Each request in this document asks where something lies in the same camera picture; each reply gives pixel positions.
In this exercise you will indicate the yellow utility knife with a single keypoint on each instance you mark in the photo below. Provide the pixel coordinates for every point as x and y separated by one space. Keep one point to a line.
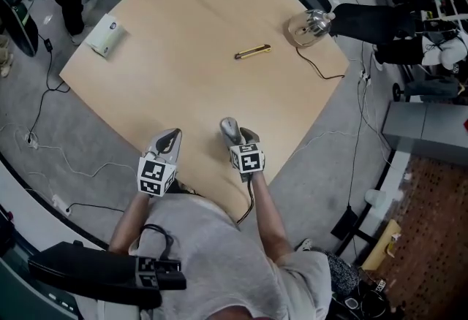
253 51

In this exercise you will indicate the shiny steel kettle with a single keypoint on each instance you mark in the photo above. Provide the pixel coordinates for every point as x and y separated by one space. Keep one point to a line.
308 27

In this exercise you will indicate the brown perforated mat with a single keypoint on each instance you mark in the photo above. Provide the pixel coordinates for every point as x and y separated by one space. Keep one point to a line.
435 231

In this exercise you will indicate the person's right forearm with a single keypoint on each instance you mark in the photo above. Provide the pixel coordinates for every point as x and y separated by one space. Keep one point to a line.
270 216

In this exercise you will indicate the yellow wooden board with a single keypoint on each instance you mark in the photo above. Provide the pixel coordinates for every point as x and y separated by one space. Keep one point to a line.
382 245

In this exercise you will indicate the grey cabinet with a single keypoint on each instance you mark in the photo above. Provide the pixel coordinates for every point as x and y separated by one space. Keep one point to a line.
424 128

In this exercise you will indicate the person's grey shirt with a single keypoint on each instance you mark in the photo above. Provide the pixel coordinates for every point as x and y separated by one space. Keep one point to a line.
219 260

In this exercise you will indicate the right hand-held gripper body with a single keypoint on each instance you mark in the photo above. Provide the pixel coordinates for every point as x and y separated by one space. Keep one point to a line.
247 159

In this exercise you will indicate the white green tissue box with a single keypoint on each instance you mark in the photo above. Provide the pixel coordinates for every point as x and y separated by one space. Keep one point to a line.
106 35

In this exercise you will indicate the white power strip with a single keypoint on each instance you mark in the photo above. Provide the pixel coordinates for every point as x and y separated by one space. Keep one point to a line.
60 204

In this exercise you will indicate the black metal stand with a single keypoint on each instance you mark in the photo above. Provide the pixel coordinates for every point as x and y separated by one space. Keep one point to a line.
347 227

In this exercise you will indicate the black power adapter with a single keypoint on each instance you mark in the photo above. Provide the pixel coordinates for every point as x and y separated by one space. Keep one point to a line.
48 45

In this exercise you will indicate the person's shoe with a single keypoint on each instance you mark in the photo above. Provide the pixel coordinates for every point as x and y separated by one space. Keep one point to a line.
303 244

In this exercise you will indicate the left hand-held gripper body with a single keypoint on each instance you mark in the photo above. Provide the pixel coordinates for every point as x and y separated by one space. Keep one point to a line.
156 174

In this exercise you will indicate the person's left forearm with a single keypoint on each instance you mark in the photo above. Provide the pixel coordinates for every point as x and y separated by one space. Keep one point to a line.
128 223

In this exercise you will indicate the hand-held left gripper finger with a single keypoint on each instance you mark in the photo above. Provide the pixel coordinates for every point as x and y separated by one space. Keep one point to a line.
159 140
174 150

